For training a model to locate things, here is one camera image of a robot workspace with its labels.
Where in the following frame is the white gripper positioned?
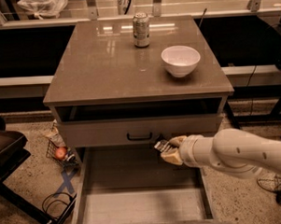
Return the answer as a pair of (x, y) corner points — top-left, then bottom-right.
(161, 134), (217, 168)

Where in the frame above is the black rxbar chocolate bar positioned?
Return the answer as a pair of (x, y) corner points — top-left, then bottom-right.
(154, 135), (176, 153)

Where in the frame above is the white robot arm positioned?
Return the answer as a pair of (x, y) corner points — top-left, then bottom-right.
(154, 129), (281, 178)

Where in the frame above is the open grey middle drawer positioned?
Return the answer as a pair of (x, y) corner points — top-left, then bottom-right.
(71, 147), (230, 224)

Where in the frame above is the grey drawer cabinet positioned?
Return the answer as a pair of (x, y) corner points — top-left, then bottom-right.
(44, 16), (233, 160)

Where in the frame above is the closed grey top drawer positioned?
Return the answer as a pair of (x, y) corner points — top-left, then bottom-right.
(58, 115), (222, 147)

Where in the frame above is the black stand leg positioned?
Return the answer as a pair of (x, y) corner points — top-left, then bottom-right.
(224, 102), (240, 129)

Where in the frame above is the white ceramic bowl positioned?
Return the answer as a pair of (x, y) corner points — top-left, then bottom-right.
(162, 46), (201, 77)

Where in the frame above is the white sneaker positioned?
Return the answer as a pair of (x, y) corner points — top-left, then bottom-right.
(257, 173), (281, 193)

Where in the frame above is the blue tape cross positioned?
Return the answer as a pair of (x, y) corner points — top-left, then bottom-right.
(53, 168), (78, 198)

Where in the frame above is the red apple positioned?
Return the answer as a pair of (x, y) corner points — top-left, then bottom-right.
(54, 147), (67, 161)

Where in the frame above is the snack bag in basket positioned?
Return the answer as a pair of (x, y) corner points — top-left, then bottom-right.
(44, 120), (65, 147)

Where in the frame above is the silver soda can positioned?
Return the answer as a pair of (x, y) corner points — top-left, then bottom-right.
(133, 12), (149, 48)

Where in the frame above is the clear plastic bag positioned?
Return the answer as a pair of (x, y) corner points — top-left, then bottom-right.
(17, 0), (68, 20)

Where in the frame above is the black drawer handle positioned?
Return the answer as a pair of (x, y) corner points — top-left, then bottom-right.
(126, 133), (153, 142)

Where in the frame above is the black wire basket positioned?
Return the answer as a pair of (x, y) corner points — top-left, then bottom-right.
(46, 141), (78, 168)

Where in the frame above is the black cable left floor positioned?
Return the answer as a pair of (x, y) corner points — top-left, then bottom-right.
(33, 190), (78, 224)

